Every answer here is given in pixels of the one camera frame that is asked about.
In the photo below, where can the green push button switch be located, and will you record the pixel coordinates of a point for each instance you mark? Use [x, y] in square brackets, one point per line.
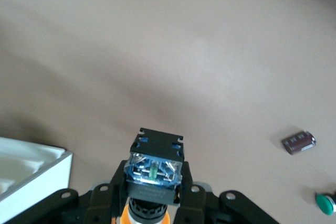
[326, 204]

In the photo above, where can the white plastic tray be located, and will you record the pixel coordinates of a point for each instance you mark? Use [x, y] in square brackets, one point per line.
[31, 161]

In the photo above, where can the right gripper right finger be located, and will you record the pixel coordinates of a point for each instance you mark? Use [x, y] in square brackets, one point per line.
[194, 205]

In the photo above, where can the yellow push button switch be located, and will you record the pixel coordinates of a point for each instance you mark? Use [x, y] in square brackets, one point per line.
[155, 161]

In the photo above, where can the dark purple capacitor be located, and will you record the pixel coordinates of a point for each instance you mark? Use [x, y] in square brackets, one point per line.
[299, 142]

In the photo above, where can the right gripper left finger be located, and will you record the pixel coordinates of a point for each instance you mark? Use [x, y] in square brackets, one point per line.
[105, 203]

